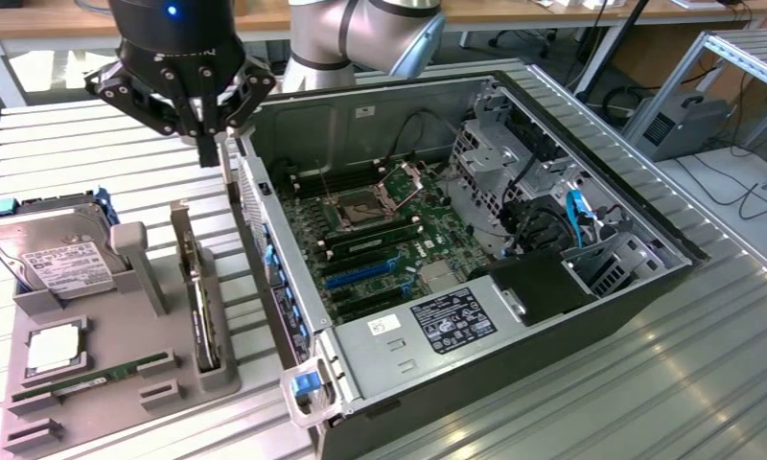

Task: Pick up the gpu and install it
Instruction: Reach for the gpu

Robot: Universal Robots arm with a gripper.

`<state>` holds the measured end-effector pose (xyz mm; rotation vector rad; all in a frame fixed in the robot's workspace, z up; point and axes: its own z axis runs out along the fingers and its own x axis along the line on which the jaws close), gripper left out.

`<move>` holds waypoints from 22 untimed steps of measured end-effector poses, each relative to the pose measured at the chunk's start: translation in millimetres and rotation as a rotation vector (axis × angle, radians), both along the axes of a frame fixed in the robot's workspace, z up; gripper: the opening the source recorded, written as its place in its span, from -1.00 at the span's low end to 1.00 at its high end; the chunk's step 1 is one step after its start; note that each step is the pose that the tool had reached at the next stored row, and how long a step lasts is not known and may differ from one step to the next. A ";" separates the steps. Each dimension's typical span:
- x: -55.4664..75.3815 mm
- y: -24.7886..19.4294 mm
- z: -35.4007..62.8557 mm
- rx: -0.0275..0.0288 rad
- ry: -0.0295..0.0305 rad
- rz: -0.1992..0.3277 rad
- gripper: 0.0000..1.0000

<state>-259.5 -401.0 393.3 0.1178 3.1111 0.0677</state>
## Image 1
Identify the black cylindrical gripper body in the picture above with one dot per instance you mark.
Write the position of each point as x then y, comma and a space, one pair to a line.
179, 33

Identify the graphics card with metal bracket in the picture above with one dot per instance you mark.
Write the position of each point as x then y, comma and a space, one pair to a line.
207, 326

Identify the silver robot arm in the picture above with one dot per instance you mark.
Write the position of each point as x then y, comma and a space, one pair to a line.
332, 38

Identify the thin locking lever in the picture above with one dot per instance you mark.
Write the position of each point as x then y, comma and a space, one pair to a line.
326, 182

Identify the CPU socket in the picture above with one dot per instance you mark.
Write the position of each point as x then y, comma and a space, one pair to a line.
360, 211

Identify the open metal socket cover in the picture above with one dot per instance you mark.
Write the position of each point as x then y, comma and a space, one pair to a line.
399, 184

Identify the silver hard disk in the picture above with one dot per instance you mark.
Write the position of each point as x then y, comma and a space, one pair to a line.
51, 249

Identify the installed green RAM stick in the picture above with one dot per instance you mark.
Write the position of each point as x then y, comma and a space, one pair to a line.
371, 244

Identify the black expansion slot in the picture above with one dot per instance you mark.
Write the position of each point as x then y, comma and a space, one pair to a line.
371, 298
358, 261

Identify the metal drive cage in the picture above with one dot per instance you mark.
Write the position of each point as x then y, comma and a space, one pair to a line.
486, 158

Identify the green motherboard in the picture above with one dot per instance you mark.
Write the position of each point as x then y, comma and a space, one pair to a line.
447, 225

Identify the blue expansion slot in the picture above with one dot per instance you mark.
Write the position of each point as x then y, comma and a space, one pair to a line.
358, 277

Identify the black chair base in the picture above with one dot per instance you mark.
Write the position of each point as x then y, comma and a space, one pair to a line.
541, 34

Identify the silver chipset heat sink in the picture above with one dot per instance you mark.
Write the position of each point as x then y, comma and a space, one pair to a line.
438, 274

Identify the wooden desk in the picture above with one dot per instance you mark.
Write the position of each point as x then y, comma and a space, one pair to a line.
550, 15

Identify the grey parts rack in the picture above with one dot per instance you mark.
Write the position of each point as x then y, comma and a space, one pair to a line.
133, 345

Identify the black power connector bundle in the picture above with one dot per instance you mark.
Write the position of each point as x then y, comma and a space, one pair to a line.
537, 220

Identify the silver CPU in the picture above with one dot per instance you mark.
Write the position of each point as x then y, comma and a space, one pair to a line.
53, 347

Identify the loose green RAM stick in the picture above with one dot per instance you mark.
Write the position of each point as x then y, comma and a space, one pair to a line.
121, 370

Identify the black slanted pole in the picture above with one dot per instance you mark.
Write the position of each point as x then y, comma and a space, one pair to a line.
611, 48

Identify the grey power supply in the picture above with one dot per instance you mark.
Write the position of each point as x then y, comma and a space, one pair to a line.
383, 354

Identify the black plastic shroud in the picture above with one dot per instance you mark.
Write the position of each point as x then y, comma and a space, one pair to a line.
537, 287

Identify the blue case latch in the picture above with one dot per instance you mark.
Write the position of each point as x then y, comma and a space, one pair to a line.
306, 385

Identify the metal disk bay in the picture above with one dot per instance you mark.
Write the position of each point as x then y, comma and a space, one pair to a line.
614, 268

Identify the grey computer tower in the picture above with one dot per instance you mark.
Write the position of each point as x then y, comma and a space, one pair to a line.
690, 127

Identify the open black PC case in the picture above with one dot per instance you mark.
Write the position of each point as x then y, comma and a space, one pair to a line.
472, 378

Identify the aluminium profile frame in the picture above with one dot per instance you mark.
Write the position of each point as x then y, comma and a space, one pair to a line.
747, 50

